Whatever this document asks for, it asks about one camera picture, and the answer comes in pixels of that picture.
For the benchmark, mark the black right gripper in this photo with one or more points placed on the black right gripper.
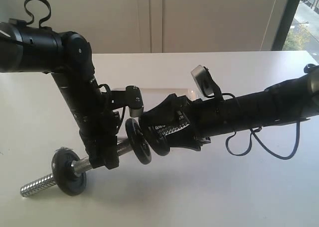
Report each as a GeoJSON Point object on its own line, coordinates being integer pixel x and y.
{"type": "Point", "coordinates": [201, 119]}

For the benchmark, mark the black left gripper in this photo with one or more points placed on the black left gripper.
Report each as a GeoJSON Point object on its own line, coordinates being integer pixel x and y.
{"type": "Point", "coordinates": [97, 123]}

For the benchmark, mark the black weight plate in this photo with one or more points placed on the black weight plate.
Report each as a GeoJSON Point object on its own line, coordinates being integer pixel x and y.
{"type": "Point", "coordinates": [156, 141]}
{"type": "Point", "coordinates": [137, 141]}
{"type": "Point", "coordinates": [63, 173]}

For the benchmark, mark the chrome threaded dumbbell bar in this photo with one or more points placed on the chrome threaded dumbbell bar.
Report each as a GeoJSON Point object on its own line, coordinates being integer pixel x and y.
{"type": "Point", "coordinates": [79, 167]}

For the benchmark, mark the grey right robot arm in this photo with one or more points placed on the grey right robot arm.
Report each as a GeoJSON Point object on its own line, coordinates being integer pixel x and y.
{"type": "Point", "coordinates": [287, 102]}

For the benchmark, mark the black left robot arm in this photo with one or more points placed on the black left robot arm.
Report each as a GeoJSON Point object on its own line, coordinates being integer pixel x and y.
{"type": "Point", "coordinates": [67, 57]}

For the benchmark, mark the white rectangular tray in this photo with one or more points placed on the white rectangular tray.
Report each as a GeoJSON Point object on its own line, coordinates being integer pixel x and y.
{"type": "Point", "coordinates": [191, 94]}

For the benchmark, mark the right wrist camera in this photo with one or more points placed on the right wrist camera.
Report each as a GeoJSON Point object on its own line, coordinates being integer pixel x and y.
{"type": "Point", "coordinates": [205, 83]}

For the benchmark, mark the dark window frame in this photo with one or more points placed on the dark window frame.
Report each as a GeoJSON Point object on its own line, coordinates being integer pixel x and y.
{"type": "Point", "coordinates": [284, 25]}

